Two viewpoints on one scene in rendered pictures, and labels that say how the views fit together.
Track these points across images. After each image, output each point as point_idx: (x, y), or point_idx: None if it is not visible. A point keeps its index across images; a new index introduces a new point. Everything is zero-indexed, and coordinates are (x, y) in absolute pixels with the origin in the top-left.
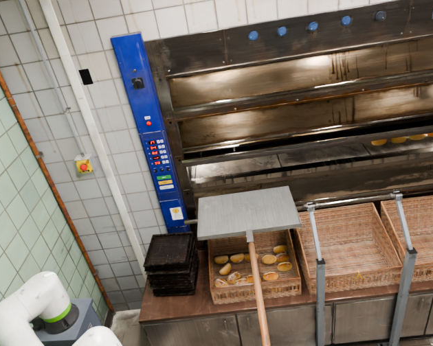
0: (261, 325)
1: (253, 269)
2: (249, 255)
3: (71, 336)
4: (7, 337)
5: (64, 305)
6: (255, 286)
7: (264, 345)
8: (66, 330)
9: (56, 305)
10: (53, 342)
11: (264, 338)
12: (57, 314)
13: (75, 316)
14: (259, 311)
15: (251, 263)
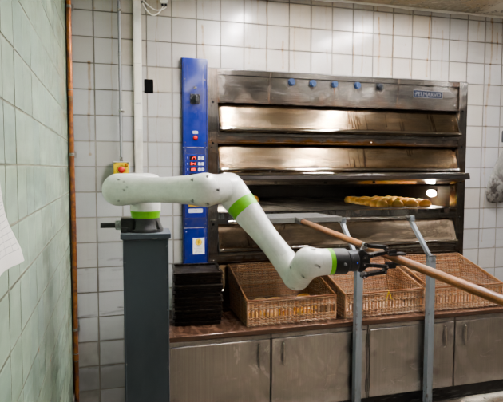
0: (338, 234)
1: (314, 224)
2: (306, 223)
3: (164, 233)
4: (144, 178)
5: (160, 206)
6: (321, 227)
7: (347, 237)
8: (156, 232)
9: None
10: (147, 236)
11: (345, 235)
12: (155, 209)
13: (162, 226)
14: (333, 231)
15: (310, 223)
